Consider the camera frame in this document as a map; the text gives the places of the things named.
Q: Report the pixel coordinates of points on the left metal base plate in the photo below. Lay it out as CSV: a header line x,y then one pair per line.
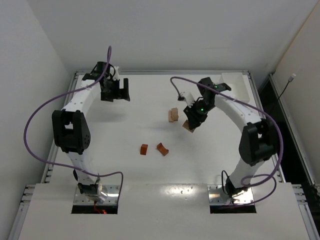
x,y
108,197

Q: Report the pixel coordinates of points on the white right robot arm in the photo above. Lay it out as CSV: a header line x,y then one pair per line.
x,y
259,138

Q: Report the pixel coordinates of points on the light wood block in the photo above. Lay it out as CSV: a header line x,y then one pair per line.
x,y
173,111

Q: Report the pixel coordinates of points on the dark orange wood cube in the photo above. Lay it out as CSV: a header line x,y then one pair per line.
x,y
144,149

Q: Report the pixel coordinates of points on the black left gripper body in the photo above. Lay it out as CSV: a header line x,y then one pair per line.
x,y
118,90

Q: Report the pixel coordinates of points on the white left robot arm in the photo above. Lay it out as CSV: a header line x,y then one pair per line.
x,y
70,129

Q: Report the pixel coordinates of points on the black wall cable white plug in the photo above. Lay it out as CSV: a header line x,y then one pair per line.
x,y
290,79

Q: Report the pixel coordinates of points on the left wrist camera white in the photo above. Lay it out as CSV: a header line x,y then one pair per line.
x,y
114,71

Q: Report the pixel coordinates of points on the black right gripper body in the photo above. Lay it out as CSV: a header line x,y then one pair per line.
x,y
194,119

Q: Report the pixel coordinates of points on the brown long wood block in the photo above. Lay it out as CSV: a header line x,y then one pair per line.
x,y
186,125

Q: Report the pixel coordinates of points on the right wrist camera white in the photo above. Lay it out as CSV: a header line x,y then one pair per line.
x,y
186,97

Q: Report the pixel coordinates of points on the dark orange notched block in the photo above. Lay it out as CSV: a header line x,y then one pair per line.
x,y
161,148

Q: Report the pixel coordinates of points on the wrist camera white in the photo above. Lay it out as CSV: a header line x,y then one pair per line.
x,y
114,71
186,97

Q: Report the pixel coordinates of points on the light long wood plank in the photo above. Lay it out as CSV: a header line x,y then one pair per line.
x,y
170,119

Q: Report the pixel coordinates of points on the white perforated basket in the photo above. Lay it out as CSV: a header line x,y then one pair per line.
x,y
236,81

